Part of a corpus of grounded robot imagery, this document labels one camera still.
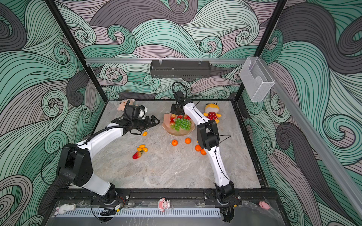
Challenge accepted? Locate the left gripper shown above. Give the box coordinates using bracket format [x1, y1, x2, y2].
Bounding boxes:
[132, 115, 160, 131]

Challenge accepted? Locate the pink scalloped fruit bowl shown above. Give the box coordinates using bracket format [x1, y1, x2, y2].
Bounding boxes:
[162, 113, 196, 137]

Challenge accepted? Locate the green grape bunch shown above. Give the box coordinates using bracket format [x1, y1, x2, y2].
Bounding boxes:
[172, 118, 191, 131]

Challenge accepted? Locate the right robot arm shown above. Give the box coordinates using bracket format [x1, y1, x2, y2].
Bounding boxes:
[171, 91, 235, 205]

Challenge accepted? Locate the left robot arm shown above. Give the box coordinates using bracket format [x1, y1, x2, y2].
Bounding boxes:
[56, 104, 160, 205]

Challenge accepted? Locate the yellow chick plush toy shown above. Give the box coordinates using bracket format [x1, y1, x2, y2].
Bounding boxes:
[203, 103, 222, 123]

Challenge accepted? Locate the pink pig plush toy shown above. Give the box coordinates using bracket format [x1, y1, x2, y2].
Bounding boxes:
[117, 98, 135, 111]

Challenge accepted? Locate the pink octopus figurine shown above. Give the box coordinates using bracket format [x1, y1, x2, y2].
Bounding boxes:
[158, 198, 171, 212]

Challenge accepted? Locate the white mouse toy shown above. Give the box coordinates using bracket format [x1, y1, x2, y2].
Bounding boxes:
[54, 204, 76, 216]

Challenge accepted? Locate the pink pig toy small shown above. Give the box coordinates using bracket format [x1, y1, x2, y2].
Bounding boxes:
[258, 201, 271, 210]

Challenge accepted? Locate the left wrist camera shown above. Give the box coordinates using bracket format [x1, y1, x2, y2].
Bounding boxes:
[139, 105, 148, 119]

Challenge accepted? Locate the black wall tray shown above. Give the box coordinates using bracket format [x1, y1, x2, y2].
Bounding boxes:
[150, 60, 211, 79]

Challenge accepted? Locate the aluminium rail back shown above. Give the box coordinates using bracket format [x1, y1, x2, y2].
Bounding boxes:
[85, 57, 246, 65]

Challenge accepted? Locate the aluminium rail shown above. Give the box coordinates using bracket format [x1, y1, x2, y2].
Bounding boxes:
[254, 57, 362, 216]
[85, 57, 246, 65]

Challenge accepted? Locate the clear plastic wall bin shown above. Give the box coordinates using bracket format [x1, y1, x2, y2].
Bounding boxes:
[239, 56, 275, 102]

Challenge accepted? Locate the white ventilated cable duct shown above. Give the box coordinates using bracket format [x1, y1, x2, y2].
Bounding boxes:
[57, 208, 221, 218]

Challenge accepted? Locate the aluminium rail right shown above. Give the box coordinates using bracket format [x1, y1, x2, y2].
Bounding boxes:
[254, 57, 362, 216]

